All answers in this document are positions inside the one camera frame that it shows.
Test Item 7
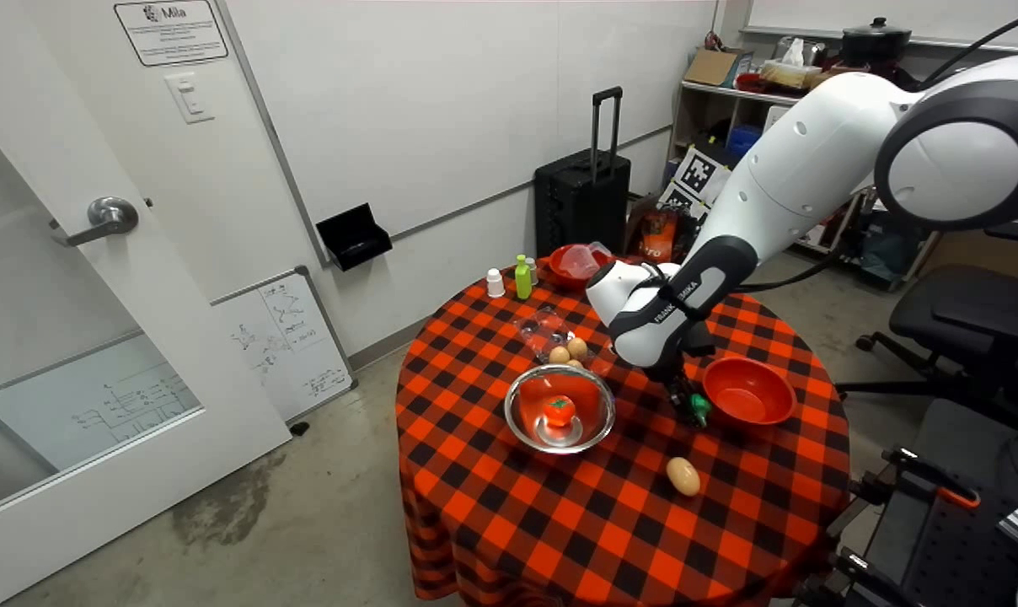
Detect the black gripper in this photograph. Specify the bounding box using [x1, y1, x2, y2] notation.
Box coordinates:
[657, 321, 721, 422]

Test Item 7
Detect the empty red bowl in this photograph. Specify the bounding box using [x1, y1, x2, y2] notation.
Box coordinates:
[698, 349, 803, 430]

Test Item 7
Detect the red bowl with plastic wrap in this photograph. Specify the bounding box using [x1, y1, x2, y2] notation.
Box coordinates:
[540, 238, 617, 296]

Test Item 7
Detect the shiny metal bowl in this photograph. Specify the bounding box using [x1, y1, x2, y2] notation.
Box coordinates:
[498, 359, 622, 458]

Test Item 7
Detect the beige plastic potato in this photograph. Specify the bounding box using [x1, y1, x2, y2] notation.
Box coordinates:
[663, 453, 706, 498]

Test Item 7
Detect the red plastic tomato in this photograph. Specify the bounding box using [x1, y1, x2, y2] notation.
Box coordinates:
[540, 392, 584, 438]

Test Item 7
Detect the clear plastic egg container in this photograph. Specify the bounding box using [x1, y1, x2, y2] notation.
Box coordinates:
[517, 312, 593, 368]

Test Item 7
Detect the orange black checkered tablecloth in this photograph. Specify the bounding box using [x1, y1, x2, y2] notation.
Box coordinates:
[393, 274, 857, 607]

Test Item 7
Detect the green bottle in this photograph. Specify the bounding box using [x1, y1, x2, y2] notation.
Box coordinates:
[512, 254, 540, 304]

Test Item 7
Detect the black white fiducial tag board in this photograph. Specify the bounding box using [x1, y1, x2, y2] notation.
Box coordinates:
[654, 146, 734, 222]

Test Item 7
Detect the black suitcase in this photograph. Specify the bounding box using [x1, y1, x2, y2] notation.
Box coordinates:
[531, 85, 635, 260]

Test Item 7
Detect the black office chair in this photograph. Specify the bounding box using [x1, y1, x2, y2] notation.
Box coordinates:
[839, 215, 1018, 442]

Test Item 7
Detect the cardboard box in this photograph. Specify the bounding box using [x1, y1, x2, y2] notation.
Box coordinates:
[684, 47, 747, 89]

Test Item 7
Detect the black cooking pot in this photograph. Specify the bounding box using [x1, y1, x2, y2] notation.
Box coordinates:
[839, 12, 913, 68]

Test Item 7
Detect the small leaning whiteboard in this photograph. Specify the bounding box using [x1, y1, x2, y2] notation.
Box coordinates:
[211, 266, 358, 427]

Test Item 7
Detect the white door with window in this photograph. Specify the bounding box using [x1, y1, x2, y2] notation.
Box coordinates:
[0, 0, 298, 607]

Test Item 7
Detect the black wall box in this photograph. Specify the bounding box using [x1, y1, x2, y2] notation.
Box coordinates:
[315, 200, 396, 274]

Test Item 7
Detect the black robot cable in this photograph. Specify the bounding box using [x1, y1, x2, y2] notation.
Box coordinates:
[920, 3, 1018, 89]

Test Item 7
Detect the white light switch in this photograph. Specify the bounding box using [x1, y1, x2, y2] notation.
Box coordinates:
[166, 70, 221, 128]

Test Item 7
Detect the silver door handle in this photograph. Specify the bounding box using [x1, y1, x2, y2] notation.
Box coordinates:
[50, 195, 147, 248]

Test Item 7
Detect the white wall sign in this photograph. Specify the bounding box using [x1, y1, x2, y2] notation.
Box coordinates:
[112, 0, 232, 68]

